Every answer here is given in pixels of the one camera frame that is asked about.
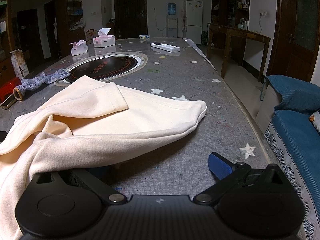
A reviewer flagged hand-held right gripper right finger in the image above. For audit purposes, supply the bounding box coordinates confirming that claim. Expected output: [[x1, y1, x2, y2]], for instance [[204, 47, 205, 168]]
[[194, 152, 282, 205]]

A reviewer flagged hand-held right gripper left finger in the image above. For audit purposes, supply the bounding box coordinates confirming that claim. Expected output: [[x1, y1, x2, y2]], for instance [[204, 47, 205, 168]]
[[35, 169, 128, 204]]

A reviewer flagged cream garment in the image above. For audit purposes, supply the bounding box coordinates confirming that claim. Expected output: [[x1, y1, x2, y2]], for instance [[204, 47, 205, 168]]
[[0, 75, 208, 240]]

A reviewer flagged blue sofa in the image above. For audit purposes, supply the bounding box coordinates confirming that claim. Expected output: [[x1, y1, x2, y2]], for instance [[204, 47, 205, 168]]
[[255, 75, 320, 240]]

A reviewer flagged grey star-patterned table cover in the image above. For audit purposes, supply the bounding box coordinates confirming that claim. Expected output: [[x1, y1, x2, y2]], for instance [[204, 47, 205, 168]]
[[0, 37, 273, 200]]

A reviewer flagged blue sofa cushion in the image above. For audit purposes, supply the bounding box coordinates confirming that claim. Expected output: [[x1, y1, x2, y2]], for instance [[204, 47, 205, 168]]
[[260, 75, 320, 115]]

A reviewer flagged printed cushion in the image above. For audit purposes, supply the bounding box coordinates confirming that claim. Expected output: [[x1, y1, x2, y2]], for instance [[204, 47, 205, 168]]
[[309, 111, 320, 132]]

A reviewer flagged grey knit work glove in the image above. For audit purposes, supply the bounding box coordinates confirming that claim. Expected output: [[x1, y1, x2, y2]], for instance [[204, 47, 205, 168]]
[[14, 69, 71, 101]]

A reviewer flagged black smartphone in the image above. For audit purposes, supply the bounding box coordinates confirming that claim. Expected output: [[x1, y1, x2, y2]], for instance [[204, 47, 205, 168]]
[[0, 94, 20, 110]]

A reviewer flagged round black induction cooktop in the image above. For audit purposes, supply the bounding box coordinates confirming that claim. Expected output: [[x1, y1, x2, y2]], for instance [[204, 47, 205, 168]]
[[61, 52, 148, 83]]

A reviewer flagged red stool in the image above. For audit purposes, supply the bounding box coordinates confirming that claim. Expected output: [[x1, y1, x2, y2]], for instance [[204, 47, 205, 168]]
[[0, 77, 22, 96]]

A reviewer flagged paper bag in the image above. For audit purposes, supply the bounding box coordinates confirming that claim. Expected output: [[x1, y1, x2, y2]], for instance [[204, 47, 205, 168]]
[[10, 49, 30, 80]]

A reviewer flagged pink tissue box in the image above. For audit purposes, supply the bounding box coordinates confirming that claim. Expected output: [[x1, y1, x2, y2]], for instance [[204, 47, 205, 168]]
[[69, 40, 88, 56], [93, 28, 116, 48]]

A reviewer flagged white remote control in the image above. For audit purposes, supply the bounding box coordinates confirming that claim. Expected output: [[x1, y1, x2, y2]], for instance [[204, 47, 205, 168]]
[[150, 42, 180, 52]]

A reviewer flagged wooden side table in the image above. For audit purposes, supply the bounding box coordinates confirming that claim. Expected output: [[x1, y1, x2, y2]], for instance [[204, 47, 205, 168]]
[[207, 22, 272, 82]]

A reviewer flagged floor fan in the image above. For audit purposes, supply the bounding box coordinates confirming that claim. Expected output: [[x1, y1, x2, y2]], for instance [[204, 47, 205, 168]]
[[85, 29, 99, 43]]

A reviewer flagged white water dispenser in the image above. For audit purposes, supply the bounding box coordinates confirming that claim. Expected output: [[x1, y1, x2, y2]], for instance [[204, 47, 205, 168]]
[[166, 15, 178, 38]]

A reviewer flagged pink hanging towel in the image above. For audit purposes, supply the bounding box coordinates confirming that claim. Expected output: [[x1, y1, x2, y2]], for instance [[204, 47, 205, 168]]
[[180, 10, 187, 32]]

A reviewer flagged white refrigerator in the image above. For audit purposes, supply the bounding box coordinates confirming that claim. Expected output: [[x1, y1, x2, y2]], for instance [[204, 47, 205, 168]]
[[185, 0, 203, 45]]

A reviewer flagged brown wooden door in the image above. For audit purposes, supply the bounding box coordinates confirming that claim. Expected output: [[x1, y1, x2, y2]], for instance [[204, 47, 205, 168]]
[[269, 0, 320, 83]]

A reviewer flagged dark wooden display cabinet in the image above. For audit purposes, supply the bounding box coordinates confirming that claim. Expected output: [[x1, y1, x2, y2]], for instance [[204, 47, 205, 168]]
[[211, 0, 250, 27]]

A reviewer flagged dark wooden bookshelf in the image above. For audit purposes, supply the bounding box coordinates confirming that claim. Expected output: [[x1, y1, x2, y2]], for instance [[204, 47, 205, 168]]
[[55, 0, 87, 58]]

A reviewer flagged dark entrance door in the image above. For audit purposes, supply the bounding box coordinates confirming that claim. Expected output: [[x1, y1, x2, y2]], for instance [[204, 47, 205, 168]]
[[114, 0, 148, 39]]

